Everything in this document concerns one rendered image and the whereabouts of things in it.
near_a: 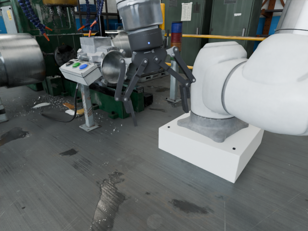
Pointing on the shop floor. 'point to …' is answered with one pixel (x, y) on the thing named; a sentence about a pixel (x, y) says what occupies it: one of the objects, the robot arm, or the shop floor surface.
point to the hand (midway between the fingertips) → (160, 113)
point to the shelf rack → (96, 16)
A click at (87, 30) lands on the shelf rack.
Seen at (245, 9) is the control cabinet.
